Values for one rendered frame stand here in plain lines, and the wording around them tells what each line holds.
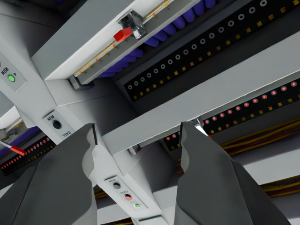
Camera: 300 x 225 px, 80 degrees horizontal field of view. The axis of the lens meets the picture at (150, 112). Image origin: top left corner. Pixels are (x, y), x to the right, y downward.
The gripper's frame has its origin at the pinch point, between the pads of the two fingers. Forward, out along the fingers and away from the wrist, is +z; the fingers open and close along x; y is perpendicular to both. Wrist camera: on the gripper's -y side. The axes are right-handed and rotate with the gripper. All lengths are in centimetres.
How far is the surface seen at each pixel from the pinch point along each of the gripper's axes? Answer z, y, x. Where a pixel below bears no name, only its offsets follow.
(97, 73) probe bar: 22.7, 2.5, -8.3
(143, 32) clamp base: 18.6, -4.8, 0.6
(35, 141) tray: 42, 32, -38
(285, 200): 20, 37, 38
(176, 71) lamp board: 30.4, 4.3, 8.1
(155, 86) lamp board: 31.4, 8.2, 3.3
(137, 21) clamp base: 17.2, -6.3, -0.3
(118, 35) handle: 10.6, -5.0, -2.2
